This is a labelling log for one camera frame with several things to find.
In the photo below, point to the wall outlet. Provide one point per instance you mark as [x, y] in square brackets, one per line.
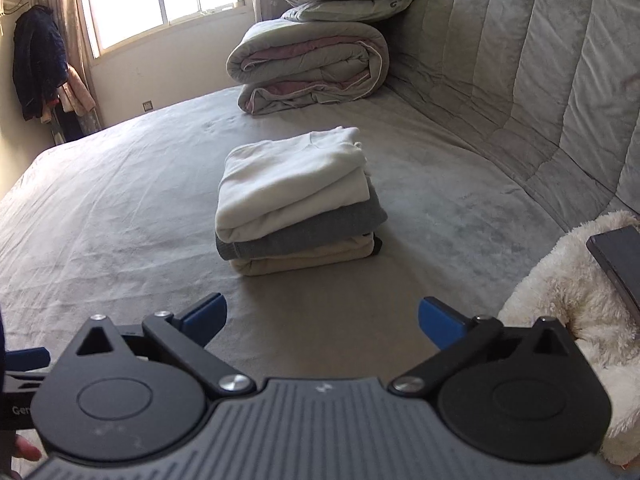
[147, 106]

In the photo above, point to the white plush toy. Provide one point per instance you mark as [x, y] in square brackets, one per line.
[550, 300]

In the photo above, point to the folded beige garment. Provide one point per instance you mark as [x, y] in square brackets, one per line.
[300, 262]

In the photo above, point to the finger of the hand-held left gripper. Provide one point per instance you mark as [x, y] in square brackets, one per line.
[27, 357]

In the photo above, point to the folded grey sweater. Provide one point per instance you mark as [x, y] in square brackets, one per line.
[310, 232]

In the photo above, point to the white printed sweatshirt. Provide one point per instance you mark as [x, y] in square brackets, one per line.
[290, 180]

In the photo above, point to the grey bed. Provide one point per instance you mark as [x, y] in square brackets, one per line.
[125, 200]

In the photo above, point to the pink hanging clothes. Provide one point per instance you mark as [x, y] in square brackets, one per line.
[75, 92]

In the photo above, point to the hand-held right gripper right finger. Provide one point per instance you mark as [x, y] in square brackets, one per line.
[440, 322]

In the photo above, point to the folded grey pink comforter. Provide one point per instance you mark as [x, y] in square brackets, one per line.
[310, 60]

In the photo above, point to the person's left hand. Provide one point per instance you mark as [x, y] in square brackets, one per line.
[27, 450]

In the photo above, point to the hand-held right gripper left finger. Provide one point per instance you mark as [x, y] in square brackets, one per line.
[202, 322]

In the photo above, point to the quilted grey headboard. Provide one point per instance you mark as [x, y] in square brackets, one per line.
[500, 60]

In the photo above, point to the dark flat notebook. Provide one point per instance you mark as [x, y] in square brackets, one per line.
[620, 260]

